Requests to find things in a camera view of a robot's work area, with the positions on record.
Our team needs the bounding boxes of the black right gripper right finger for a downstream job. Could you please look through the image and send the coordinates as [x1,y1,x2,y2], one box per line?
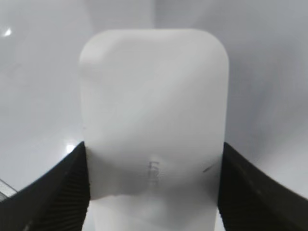
[218,143,308,231]

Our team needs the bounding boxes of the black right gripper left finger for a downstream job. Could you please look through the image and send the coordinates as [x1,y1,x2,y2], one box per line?
[0,142,90,231]

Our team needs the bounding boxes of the white whiteboard eraser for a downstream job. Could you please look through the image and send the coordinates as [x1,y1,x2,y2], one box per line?
[79,29,229,231]

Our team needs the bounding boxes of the white whiteboard with grey frame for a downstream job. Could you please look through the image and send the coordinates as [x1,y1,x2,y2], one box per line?
[0,0,308,197]

